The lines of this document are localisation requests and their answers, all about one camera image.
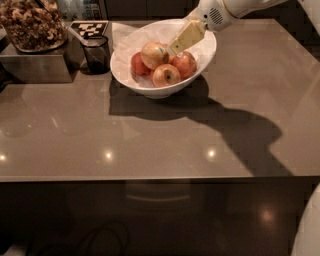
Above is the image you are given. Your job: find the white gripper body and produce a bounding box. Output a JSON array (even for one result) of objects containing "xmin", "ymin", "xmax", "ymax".
[{"xmin": 193, "ymin": 0, "xmax": 237, "ymax": 32}]

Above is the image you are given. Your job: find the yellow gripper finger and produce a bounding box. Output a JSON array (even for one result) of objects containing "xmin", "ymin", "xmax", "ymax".
[{"xmin": 166, "ymin": 20, "xmax": 206, "ymax": 56}]

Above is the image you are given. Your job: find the yellow-red apple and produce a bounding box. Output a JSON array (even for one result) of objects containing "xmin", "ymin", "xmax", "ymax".
[
  {"xmin": 141, "ymin": 42, "xmax": 169, "ymax": 70},
  {"xmin": 151, "ymin": 64, "xmax": 181, "ymax": 88}
]

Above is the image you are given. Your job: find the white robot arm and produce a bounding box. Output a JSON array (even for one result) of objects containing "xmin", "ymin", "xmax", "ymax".
[{"xmin": 167, "ymin": 0, "xmax": 320, "ymax": 256}]

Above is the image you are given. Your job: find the right red apple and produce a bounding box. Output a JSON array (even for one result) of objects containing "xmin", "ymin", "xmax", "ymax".
[{"xmin": 172, "ymin": 51, "xmax": 197, "ymax": 80}]

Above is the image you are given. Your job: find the red apple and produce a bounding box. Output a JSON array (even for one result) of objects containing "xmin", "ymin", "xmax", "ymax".
[
  {"xmin": 131, "ymin": 52, "xmax": 150, "ymax": 76},
  {"xmin": 172, "ymin": 51, "xmax": 197, "ymax": 80}
]

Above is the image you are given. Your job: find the left red apple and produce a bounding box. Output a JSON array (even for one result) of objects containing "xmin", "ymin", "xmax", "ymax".
[{"xmin": 131, "ymin": 52, "xmax": 150, "ymax": 76}]

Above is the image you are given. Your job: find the white paper liner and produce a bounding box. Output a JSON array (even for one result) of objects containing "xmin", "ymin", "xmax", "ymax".
[{"xmin": 111, "ymin": 9, "xmax": 214, "ymax": 88}]

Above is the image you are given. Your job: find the black white marker tag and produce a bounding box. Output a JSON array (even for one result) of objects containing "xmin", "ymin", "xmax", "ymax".
[{"xmin": 71, "ymin": 20, "xmax": 109, "ymax": 39}]

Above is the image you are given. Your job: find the black mesh cup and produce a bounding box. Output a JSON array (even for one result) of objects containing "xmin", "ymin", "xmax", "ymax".
[{"xmin": 81, "ymin": 36, "xmax": 111, "ymax": 74}]

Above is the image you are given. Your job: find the steel box stand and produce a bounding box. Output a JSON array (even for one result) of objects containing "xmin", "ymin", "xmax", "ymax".
[{"xmin": 0, "ymin": 40, "xmax": 83, "ymax": 84}]

